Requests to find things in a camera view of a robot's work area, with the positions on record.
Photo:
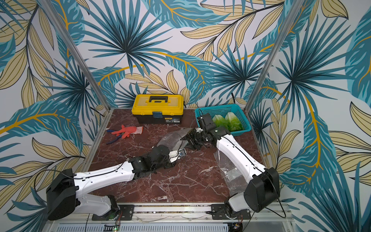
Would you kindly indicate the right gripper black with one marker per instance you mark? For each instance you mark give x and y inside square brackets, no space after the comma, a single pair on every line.
[192,139]

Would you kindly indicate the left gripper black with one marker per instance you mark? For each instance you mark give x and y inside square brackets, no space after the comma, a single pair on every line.
[169,165]

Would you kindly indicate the clear zipper bag blue seal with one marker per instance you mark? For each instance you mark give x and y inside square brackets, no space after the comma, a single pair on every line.
[175,140]

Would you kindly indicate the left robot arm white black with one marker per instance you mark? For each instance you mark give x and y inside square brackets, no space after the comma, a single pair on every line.
[70,193]

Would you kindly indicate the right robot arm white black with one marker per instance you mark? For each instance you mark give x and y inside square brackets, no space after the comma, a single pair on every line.
[262,182]

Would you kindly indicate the chinese cabbage middle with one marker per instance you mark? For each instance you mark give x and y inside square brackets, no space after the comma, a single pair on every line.
[221,121]

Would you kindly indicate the chinese cabbage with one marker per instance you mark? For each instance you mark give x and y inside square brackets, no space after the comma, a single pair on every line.
[233,123]
[221,121]

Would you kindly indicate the chinese cabbage right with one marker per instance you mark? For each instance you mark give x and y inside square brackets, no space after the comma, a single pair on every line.
[233,123]

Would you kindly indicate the teal plastic basket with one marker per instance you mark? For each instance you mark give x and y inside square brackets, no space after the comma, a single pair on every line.
[223,110]

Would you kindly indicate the yellow black toolbox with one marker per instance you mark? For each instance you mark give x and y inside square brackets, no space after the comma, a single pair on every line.
[158,108]

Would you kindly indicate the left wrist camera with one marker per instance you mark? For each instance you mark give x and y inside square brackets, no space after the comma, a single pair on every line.
[176,155]

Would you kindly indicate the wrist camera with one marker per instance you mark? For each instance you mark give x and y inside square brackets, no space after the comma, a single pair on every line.
[206,123]
[176,155]

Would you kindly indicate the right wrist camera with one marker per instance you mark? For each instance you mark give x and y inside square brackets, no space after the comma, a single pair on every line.
[206,123]

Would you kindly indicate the blue handled tool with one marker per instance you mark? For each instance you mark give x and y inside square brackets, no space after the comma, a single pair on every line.
[114,139]

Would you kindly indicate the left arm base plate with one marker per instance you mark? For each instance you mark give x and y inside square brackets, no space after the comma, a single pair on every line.
[122,213]

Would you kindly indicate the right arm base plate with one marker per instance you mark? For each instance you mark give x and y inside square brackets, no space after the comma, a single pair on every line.
[225,212]

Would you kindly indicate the front aluminium rail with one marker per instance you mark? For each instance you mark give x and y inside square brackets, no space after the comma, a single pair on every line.
[182,217]

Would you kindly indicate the left aluminium frame post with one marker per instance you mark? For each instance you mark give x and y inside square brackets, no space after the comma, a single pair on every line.
[63,32]

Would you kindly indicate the aluminium frame post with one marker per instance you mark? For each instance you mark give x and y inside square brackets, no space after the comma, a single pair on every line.
[274,51]
[63,32]

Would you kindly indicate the right aluminium frame post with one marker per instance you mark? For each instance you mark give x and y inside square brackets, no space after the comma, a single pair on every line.
[274,51]

